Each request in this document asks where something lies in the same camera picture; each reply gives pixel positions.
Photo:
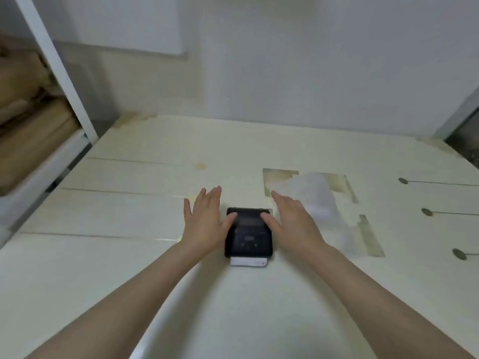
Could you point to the person's left hand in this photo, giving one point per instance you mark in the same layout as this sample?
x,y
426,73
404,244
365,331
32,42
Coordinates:
x,y
206,224

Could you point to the person's right hand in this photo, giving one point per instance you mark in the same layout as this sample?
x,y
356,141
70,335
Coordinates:
x,y
295,228

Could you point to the translucent plastic bag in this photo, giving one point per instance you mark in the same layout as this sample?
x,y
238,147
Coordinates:
x,y
318,198

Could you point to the black portable printer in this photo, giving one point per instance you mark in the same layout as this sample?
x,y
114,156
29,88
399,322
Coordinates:
x,y
249,246

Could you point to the white paper sheet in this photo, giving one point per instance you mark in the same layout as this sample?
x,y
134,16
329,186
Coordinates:
x,y
249,262

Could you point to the person's right forearm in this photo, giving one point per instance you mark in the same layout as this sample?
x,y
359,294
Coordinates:
x,y
374,299

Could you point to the person's left forearm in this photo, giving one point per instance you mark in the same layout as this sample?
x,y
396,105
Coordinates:
x,y
131,295

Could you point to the flat brown cardboard box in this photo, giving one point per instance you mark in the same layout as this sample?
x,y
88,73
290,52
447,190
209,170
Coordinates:
x,y
33,125
33,164

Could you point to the white metal shelf rack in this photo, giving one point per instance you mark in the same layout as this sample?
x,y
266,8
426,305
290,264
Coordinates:
x,y
63,82

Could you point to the crumpled brown cardboard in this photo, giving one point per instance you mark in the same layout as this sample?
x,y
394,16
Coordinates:
x,y
18,74

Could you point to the white metal post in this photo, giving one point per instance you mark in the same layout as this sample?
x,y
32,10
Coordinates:
x,y
460,112

